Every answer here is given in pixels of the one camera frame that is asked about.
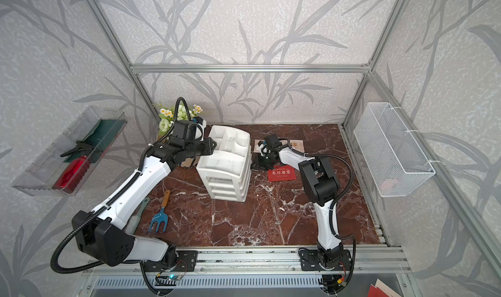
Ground red printed postcard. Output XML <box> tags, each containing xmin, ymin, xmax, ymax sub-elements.
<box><xmin>267</xmin><ymin>165</ymin><xmax>296</xmax><ymax>182</ymax></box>

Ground beige printed postcard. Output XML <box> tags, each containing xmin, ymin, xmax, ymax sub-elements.
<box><xmin>281</xmin><ymin>139</ymin><xmax>305</xmax><ymax>152</ymax></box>
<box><xmin>254</xmin><ymin>140</ymin><xmax>269</xmax><ymax>155</ymax></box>

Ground white plastic drawer organizer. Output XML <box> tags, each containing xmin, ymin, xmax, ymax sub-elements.
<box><xmin>196</xmin><ymin>126</ymin><xmax>252</xmax><ymax>203</ymax></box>

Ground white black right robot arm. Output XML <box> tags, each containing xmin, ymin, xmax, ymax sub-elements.
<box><xmin>257</xmin><ymin>134</ymin><xmax>343</xmax><ymax>270</ymax></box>

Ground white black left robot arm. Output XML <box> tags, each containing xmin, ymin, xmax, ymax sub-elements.
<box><xmin>71</xmin><ymin>117</ymin><xmax>217</xmax><ymax>266</ymax></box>

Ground beige faceted flower pot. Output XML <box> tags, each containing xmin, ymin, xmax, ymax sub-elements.
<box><xmin>180</xmin><ymin>157</ymin><xmax>200</xmax><ymax>168</ymax></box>

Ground artificial green white flowers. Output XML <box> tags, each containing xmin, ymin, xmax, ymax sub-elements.
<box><xmin>156</xmin><ymin>103</ymin><xmax>204</xmax><ymax>135</ymax></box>

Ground blue garden hand fork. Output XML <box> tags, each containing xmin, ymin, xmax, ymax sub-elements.
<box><xmin>149</xmin><ymin>190</ymin><xmax>171</xmax><ymax>233</ymax></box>

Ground dark green cloth in tray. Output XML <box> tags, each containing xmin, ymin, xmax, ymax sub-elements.
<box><xmin>83</xmin><ymin>119</ymin><xmax>127</xmax><ymax>152</ymax></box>

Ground black clamp in tray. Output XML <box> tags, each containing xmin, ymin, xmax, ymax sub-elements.
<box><xmin>60</xmin><ymin>141</ymin><xmax>104</xmax><ymax>163</ymax></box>

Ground red brush in tray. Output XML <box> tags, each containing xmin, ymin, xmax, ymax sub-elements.
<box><xmin>52</xmin><ymin>156</ymin><xmax>91</xmax><ymax>194</ymax></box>

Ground red booklet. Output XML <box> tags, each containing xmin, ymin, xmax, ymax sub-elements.
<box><xmin>367</xmin><ymin>279</ymin><xmax>401</xmax><ymax>297</ymax></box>

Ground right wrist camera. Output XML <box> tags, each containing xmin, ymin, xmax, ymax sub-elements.
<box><xmin>257</xmin><ymin>140</ymin><xmax>268</xmax><ymax>156</ymax></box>

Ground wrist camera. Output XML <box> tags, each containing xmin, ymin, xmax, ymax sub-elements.
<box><xmin>193</xmin><ymin>117</ymin><xmax>207</xmax><ymax>137</ymax></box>
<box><xmin>257</xmin><ymin>140</ymin><xmax>268</xmax><ymax>156</ymax></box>

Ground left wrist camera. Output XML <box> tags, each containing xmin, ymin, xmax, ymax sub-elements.
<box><xmin>193</xmin><ymin>117</ymin><xmax>207</xmax><ymax>137</ymax></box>

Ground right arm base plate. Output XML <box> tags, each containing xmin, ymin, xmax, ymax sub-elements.
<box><xmin>297</xmin><ymin>245</ymin><xmax>353</xmax><ymax>272</ymax></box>

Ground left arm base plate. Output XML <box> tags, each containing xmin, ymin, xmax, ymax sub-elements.
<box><xmin>144</xmin><ymin>250</ymin><xmax>198</xmax><ymax>273</ymax></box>

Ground clear wall-mounted plastic tray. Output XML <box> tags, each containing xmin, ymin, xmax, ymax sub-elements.
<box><xmin>13</xmin><ymin>106</ymin><xmax>127</xmax><ymax>196</ymax></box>

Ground white wire mesh basket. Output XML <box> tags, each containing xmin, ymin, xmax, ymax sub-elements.
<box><xmin>354</xmin><ymin>102</ymin><xmax>436</xmax><ymax>197</ymax></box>

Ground aluminium mounting rail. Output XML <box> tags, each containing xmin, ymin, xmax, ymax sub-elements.
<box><xmin>73</xmin><ymin>245</ymin><xmax>421</xmax><ymax>296</ymax></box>

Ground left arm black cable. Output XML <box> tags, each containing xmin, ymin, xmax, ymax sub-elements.
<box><xmin>50</xmin><ymin>97</ymin><xmax>193</xmax><ymax>275</ymax></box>

